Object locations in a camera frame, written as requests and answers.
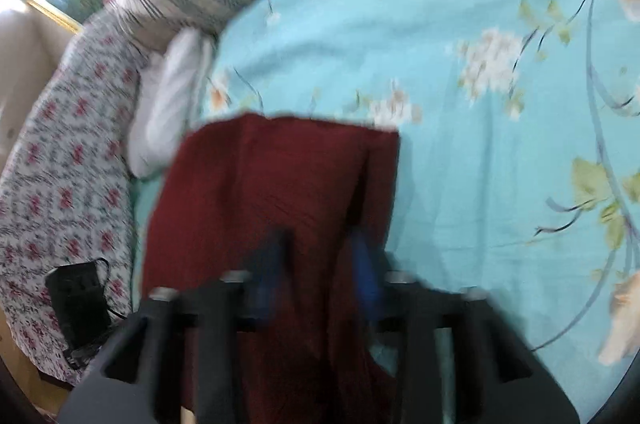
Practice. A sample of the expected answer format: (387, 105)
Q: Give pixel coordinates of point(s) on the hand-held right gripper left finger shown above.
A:
(265, 276)

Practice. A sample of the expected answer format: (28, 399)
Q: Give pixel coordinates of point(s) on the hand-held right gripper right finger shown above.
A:
(365, 276)

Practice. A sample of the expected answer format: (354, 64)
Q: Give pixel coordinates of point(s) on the dark red knit sweater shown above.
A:
(270, 184)

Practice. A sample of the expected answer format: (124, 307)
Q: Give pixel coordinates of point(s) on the light blue floral bedsheet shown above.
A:
(475, 114)

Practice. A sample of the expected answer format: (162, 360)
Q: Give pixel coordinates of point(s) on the white folded towel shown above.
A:
(167, 104)

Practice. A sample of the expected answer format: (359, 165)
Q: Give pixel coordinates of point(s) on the white red floral quilt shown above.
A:
(65, 174)

